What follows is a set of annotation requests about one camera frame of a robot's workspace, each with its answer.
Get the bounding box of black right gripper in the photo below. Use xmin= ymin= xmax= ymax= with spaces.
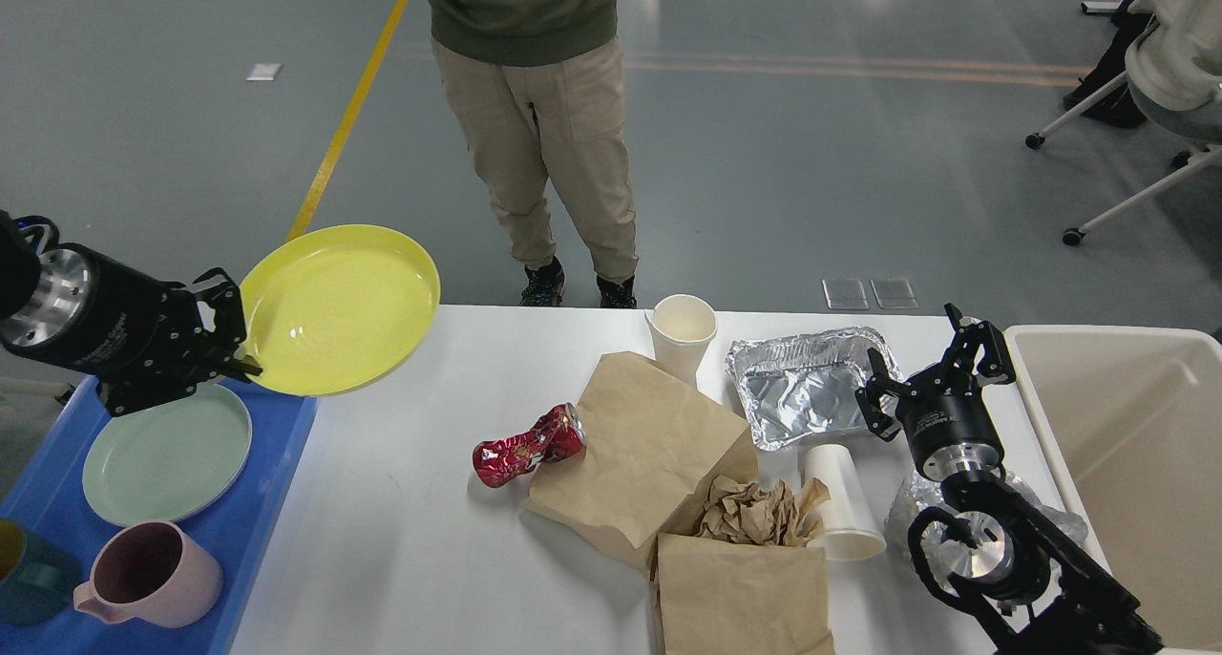
xmin=854 ymin=304 xmax=1015 ymax=480

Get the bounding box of yellow plastic plate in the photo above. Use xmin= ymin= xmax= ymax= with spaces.
xmin=240 ymin=224 xmax=441 ymax=395

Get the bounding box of crumpled brown paper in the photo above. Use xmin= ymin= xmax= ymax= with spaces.
xmin=693 ymin=477 xmax=831 ymax=547

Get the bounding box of pink mug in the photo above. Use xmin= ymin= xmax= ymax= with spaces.
xmin=73 ymin=521 xmax=225 ymax=628

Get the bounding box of beige plastic bin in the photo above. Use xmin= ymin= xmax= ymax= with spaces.
xmin=1004 ymin=325 xmax=1221 ymax=654

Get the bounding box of office chair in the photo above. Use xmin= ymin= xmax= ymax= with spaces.
xmin=1024 ymin=73 xmax=1222 ymax=247

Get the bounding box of dark teal mug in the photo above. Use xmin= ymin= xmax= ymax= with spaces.
xmin=1 ymin=518 xmax=82 ymax=627

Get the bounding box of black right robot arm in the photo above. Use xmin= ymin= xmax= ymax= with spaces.
xmin=855 ymin=304 xmax=1165 ymax=654

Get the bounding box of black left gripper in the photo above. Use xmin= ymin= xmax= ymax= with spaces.
xmin=2 ymin=244 xmax=263 ymax=417

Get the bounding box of crushed red soda can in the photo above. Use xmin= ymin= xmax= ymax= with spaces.
xmin=472 ymin=402 xmax=587 ymax=489

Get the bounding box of lying white paper cup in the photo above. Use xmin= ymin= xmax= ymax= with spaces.
xmin=802 ymin=444 xmax=887 ymax=562

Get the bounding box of upright white paper cup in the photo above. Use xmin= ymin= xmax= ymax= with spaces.
xmin=645 ymin=295 xmax=719 ymax=387

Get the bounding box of small brown paper bag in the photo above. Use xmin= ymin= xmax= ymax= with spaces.
xmin=655 ymin=534 xmax=836 ymax=654

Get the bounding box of pale green plate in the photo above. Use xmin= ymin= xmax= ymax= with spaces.
xmin=82 ymin=384 xmax=253 ymax=525

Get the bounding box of blue plastic tray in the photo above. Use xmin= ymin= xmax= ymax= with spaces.
xmin=1 ymin=378 xmax=316 ymax=654

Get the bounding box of person in dark clothes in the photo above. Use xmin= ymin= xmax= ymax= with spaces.
xmin=1064 ymin=0 xmax=1152 ymax=130

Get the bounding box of person in green sweater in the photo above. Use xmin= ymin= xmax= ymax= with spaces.
xmin=426 ymin=0 xmax=639 ymax=308

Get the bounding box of crumpled clear plastic wrap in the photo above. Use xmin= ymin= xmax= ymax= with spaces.
xmin=884 ymin=470 xmax=1088 ymax=560

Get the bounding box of aluminium foil tray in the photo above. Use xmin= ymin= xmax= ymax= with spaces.
xmin=726 ymin=326 xmax=906 ymax=452

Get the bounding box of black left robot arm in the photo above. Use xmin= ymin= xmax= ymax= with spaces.
xmin=1 ymin=214 xmax=263 ymax=415

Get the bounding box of large brown paper bag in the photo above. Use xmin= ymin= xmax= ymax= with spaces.
xmin=524 ymin=353 xmax=759 ymax=574

